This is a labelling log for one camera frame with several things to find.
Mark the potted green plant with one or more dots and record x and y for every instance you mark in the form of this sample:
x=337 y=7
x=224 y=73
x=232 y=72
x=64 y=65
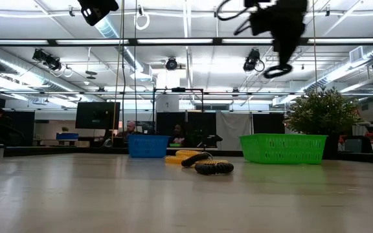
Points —
x=322 y=113

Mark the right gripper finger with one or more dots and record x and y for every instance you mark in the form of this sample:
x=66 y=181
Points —
x=287 y=48

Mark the grey curtain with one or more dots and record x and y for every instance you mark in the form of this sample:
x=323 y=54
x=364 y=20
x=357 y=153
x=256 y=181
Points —
x=233 y=129

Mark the black overhead light bar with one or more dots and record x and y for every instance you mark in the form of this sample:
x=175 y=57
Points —
x=217 y=41

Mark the black background frame stand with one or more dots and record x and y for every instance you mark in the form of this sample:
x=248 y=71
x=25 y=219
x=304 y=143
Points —
x=178 y=89

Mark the green plastic basket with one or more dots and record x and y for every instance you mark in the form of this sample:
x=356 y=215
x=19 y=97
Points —
x=282 y=149

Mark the silver air duct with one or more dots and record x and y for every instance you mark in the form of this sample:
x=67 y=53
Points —
x=18 y=69
x=345 y=69

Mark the black aluminium table frame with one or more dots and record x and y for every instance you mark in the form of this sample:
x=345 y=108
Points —
x=76 y=151

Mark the blue background bin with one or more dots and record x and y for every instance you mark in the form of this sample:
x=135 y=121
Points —
x=66 y=136

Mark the black background monitor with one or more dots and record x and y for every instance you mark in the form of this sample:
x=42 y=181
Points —
x=97 y=115

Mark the black chair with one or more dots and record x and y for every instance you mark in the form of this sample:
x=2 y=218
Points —
x=358 y=144

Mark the blue plastic basket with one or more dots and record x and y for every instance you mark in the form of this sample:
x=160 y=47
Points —
x=147 y=146

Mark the black partition panel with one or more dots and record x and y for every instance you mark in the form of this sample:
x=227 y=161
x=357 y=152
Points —
x=268 y=123
x=23 y=127
x=196 y=124

